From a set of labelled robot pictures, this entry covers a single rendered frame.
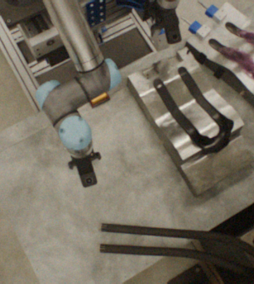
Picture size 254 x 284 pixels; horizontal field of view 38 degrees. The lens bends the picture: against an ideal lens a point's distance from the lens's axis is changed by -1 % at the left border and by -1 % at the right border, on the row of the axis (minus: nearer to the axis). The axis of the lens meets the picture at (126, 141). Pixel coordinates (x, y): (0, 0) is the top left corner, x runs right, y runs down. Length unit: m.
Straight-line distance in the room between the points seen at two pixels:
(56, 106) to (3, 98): 1.49
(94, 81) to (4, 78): 1.55
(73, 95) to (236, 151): 0.70
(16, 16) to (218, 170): 0.89
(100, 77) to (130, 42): 1.30
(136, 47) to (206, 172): 1.09
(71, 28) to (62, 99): 0.17
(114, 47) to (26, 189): 1.13
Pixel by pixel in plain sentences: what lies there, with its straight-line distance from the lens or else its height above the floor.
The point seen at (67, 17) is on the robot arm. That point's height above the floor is 1.41.
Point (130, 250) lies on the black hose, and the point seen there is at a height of 0.85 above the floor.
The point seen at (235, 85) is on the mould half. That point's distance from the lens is 1.52.
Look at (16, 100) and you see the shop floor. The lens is 2.38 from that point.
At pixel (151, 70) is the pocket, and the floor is 0.86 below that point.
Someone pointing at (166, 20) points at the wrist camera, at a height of 1.11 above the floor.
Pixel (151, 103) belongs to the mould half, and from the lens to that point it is 1.36.
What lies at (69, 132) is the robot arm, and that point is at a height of 1.30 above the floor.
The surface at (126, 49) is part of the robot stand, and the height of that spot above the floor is 0.21.
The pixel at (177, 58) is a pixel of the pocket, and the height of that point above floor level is 0.86.
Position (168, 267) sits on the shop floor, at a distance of 2.18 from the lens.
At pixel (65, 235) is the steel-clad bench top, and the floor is 0.80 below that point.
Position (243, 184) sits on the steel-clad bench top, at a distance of 1.45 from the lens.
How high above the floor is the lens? 2.15
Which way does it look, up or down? 75 degrees down
